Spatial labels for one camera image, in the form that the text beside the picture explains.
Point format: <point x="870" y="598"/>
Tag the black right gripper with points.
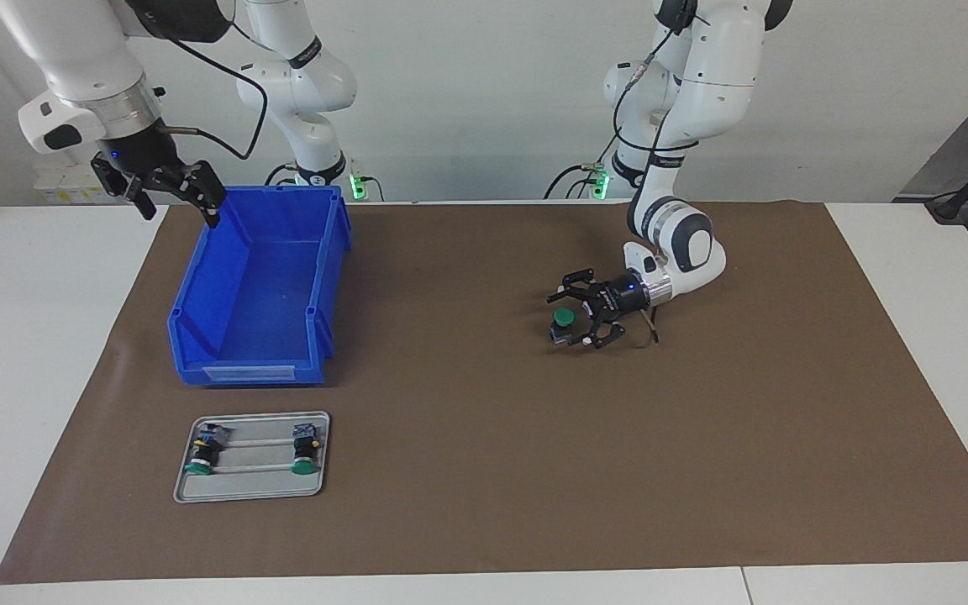
<point x="135" y="151"/>

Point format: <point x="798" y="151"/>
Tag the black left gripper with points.
<point x="623" y="301"/>

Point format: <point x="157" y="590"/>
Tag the green push button switch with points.
<point x="564" y="318"/>

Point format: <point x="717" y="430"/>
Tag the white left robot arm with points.
<point x="711" y="76"/>

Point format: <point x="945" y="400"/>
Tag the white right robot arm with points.
<point x="72" y="50"/>

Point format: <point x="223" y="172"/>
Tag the green button with white block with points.
<point x="306" y="449"/>

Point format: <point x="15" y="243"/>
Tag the green lit base connector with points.
<point x="600" y="185"/>
<point x="358" y="185"/>

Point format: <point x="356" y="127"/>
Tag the brown table mat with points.
<point x="618" y="437"/>

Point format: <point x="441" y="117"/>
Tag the blue plastic storage bin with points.
<point x="257" y="286"/>

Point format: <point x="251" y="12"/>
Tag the grey metal tray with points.
<point x="253" y="485"/>

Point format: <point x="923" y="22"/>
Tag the white wall box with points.
<point x="72" y="186"/>

